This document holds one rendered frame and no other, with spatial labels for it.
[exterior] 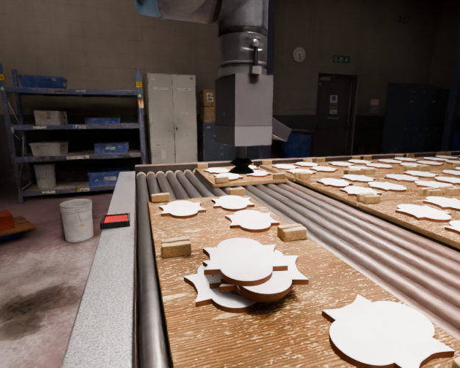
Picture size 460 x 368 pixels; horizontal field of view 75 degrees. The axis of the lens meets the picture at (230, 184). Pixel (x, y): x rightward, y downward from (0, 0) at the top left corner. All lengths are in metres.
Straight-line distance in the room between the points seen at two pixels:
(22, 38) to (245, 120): 5.60
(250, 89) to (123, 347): 0.39
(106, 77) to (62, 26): 0.94
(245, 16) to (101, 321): 0.49
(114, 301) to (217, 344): 0.21
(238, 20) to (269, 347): 0.43
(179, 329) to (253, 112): 0.32
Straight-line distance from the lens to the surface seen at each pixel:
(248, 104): 0.45
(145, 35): 5.85
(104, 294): 0.58
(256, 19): 0.48
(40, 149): 5.24
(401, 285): 0.65
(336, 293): 0.53
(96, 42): 5.80
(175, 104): 5.20
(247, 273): 0.46
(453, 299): 0.65
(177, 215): 0.84
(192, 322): 0.45
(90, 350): 0.48
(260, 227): 0.74
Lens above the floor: 1.21
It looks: 13 degrees down
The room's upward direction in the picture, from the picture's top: straight up
